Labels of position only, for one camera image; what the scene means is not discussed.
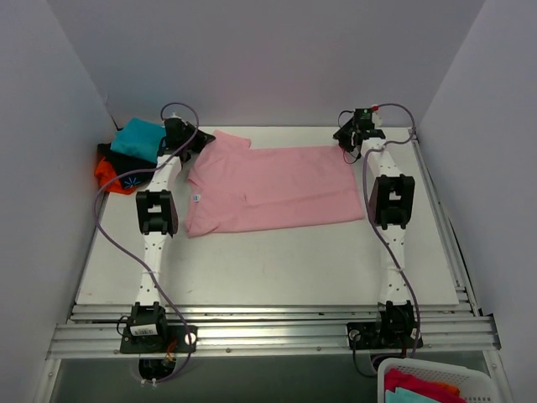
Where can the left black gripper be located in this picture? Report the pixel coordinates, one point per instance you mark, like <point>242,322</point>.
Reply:
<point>196,138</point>

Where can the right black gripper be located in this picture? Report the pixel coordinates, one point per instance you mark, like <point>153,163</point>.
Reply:
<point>344,135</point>

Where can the pink t-shirt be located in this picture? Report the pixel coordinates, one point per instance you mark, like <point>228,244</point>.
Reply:
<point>236,188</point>

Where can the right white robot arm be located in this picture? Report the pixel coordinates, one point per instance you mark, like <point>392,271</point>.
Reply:
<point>389,207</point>

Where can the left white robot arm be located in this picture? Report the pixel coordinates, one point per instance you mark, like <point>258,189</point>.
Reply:
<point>158,222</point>

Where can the teal folded t-shirt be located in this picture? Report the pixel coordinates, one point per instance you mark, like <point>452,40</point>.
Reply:
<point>139,139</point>

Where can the black folded t-shirt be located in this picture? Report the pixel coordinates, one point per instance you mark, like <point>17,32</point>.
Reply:
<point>122,164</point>

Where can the orange folded t-shirt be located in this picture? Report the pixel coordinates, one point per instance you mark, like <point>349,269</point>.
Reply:
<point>104,172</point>

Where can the red shirt in basket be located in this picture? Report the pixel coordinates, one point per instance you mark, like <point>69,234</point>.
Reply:
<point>396,379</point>

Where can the teal shirt in basket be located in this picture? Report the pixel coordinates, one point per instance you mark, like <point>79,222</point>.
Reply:
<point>401,395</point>

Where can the orange shirt in basket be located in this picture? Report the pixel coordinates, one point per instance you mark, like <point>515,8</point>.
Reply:
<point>449,388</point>

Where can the white laundry basket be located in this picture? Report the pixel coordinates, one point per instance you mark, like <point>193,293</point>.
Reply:
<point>474,386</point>

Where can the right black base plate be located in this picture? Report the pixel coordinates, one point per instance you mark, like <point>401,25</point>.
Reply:
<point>375,335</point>

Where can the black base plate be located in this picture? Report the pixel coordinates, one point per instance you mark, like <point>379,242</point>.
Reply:
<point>144,339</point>
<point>375,335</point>

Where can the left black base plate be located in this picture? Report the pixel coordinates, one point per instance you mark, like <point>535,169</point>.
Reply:
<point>144,339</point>

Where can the aluminium rail frame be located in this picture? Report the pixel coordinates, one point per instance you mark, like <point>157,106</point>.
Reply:
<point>278,292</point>

